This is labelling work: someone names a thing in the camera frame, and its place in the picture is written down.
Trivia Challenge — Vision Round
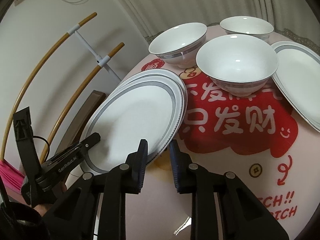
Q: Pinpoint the grey-rimmed white plate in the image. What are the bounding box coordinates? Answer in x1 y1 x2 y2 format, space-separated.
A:
80 75 186 174
271 41 319 131
109 68 188 120

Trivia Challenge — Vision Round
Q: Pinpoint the white bowl with label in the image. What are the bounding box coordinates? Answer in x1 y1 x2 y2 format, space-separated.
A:
196 34 279 97

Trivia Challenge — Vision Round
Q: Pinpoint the person's left hand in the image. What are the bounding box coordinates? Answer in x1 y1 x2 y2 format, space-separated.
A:
34 182 67 217

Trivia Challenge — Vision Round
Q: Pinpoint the pink folded cloth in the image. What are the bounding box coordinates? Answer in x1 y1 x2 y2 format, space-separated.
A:
0 160 25 194

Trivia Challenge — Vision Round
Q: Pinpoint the white barre stand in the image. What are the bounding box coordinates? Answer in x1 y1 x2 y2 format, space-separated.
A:
67 24 125 82

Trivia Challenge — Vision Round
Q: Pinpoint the lower wooden ballet bar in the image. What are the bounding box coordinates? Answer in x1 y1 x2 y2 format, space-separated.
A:
40 42 125 164

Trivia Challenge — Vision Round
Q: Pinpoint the wooden ballet bar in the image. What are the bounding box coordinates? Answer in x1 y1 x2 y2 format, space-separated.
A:
1 12 98 160
40 42 125 164

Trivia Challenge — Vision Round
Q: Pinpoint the large white bowl back left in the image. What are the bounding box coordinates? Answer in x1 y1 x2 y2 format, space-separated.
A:
149 22 207 69

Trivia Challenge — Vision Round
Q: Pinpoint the upper wooden ballet bar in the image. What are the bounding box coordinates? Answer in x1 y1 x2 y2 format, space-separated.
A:
1 12 98 160

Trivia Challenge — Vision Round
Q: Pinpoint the grey-white curtain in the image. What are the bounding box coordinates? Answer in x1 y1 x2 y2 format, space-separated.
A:
118 0 319 44

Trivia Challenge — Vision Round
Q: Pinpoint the black braided cable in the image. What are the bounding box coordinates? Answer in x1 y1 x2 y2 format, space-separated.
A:
32 135 51 160

